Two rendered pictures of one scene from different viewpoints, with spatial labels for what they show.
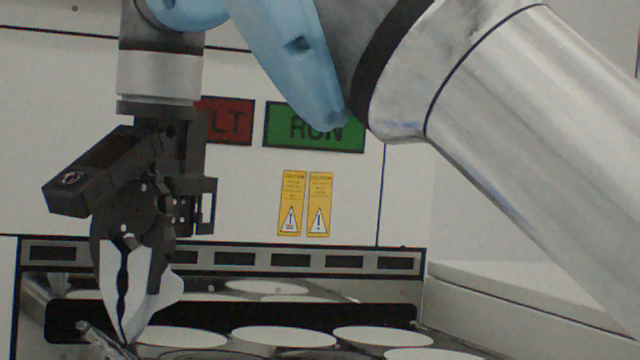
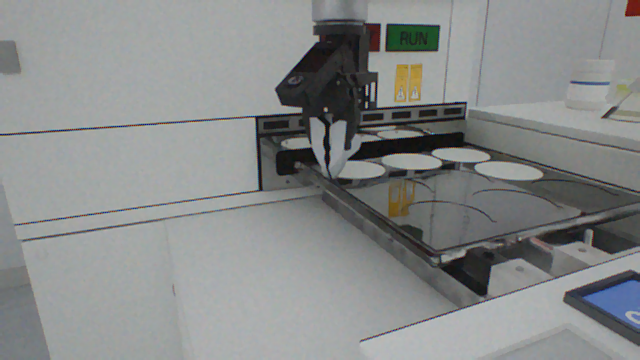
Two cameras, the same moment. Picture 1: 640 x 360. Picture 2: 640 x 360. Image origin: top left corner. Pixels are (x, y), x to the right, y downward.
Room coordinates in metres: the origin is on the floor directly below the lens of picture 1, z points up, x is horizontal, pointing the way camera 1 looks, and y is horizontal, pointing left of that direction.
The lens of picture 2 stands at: (0.50, 0.15, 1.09)
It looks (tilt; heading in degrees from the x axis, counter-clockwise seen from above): 19 degrees down; 1
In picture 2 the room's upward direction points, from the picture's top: straight up
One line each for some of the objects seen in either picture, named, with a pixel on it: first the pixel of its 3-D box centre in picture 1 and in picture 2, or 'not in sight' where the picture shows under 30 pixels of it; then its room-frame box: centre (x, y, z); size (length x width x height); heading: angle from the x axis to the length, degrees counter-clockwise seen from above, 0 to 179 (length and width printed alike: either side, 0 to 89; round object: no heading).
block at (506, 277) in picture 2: not in sight; (542, 298); (0.78, -0.02, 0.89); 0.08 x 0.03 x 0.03; 25
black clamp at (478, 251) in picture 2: not in sight; (487, 263); (0.84, 0.01, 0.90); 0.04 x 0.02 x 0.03; 25
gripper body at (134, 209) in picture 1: (157, 171); (341, 71); (1.10, 0.14, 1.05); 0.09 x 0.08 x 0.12; 145
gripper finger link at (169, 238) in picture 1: (150, 242); (343, 117); (1.07, 0.13, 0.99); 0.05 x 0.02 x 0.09; 55
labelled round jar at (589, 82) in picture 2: not in sight; (589, 84); (1.37, -0.38, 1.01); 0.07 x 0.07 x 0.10
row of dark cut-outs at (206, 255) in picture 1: (233, 258); (372, 117); (1.27, 0.07, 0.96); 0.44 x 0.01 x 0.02; 115
